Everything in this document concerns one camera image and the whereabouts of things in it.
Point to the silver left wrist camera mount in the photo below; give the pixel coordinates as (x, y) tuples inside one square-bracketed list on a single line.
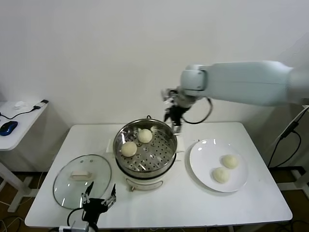
[(77, 226)]

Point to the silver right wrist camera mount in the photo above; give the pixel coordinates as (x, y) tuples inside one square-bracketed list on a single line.
[(177, 96)]

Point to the white steamed baozi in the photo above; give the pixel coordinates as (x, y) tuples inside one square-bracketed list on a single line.
[(144, 135), (220, 175), (229, 161), (128, 148)]

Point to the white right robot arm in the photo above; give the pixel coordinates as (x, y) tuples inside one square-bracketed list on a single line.
[(241, 82)]

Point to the glass pot lid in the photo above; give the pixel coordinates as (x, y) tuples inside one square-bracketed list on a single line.
[(79, 176)]

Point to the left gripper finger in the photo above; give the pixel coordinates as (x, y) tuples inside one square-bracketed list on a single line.
[(85, 198), (112, 199)]

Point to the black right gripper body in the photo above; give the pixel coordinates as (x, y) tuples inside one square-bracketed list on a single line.
[(176, 114)]

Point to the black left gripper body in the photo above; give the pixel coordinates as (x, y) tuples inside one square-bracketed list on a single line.
[(95, 207)]

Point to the white side table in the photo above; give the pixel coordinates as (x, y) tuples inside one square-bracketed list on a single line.
[(21, 130), (299, 180)]

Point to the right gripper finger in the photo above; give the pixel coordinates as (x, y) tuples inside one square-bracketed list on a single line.
[(177, 128), (167, 115)]

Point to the white round plate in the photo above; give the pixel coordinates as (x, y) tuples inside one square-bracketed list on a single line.
[(239, 180)]

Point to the blue computer mouse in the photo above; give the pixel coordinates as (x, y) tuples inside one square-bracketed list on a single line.
[(8, 128)]

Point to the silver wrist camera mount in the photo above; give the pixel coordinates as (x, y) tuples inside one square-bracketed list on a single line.
[(77, 226), (177, 96)]

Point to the stainless steel steamer basket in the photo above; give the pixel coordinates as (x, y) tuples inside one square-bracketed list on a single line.
[(154, 159)]

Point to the crumpled white tissue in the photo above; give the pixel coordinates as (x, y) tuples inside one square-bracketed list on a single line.
[(20, 105)]

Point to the white electric cooker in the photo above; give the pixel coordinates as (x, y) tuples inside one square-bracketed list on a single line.
[(144, 184)]

